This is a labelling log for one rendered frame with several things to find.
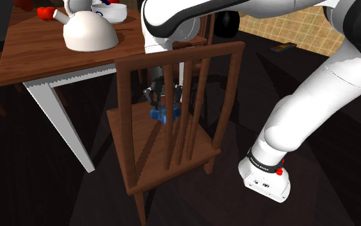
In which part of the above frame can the blue translucent object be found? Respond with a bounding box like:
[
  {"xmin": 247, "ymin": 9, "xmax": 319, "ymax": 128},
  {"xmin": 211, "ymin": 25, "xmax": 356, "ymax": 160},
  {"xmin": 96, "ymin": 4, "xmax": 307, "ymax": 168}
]
[{"xmin": 149, "ymin": 104, "xmax": 181, "ymax": 125}]

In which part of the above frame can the red fruit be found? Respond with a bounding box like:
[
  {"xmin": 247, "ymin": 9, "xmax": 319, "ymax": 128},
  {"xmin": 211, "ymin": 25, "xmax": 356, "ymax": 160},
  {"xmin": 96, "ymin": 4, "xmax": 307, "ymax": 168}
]
[
  {"xmin": 37, "ymin": 6, "xmax": 58, "ymax": 21},
  {"xmin": 12, "ymin": 0, "xmax": 35, "ymax": 12}
]

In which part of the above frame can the wooden table with white legs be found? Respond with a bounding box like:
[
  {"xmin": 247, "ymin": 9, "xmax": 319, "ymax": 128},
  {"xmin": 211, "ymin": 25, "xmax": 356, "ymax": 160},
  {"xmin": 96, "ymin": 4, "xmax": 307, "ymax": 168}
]
[{"xmin": 0, "ymin": 0, "xmax": 209, "ymax": 174}]

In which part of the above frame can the flat brown and blue object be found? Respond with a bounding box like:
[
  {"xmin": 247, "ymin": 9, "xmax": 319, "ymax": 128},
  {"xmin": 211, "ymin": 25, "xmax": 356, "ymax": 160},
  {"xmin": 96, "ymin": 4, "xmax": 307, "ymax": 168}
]
[{"xmin": 269, "ymin": 42, "xmax": 298, "ymax": 53}]

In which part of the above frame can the white bowl with blue mark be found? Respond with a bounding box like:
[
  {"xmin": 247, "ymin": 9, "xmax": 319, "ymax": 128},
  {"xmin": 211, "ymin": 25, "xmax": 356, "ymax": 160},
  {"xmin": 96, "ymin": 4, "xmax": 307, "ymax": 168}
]
[{"xmin": 90, "ymin": 3, "xmax": 128, "ymax": 25}]

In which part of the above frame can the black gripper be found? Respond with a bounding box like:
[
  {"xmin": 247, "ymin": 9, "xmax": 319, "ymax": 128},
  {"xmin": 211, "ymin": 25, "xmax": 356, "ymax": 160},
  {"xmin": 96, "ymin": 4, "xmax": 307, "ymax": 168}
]
[{"xmin": 142, "ymin": 66, "xmax": 185, "ymax": 112}]

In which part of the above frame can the white kettle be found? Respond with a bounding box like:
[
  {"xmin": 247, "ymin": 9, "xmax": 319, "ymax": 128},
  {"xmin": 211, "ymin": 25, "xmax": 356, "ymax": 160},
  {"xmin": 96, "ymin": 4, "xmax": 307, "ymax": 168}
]
[{"xmin": 52, "ymin": 0, "xmax": 120, "ymax": 53}]

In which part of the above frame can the brown wooden slat-back chair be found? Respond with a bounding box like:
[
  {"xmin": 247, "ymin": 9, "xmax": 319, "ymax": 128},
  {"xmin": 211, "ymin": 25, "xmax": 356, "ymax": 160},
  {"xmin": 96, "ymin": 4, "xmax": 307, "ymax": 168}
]
[{"xmin": 106, "ymin": 40, "xmax": 246, "ymax": 226}]

